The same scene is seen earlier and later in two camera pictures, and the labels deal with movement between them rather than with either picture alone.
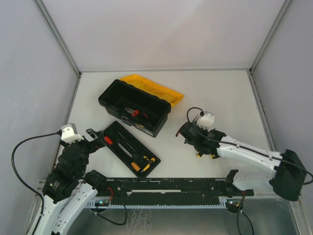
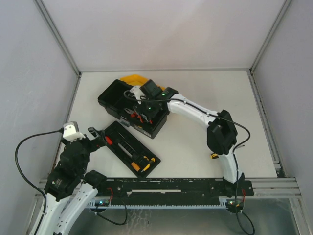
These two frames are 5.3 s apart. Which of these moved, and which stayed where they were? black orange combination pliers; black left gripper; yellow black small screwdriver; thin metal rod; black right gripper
Moved: black right gripper; black orange combination pliers
Stayed: black left gripper; yellow black small screwdriver; thin metal rod
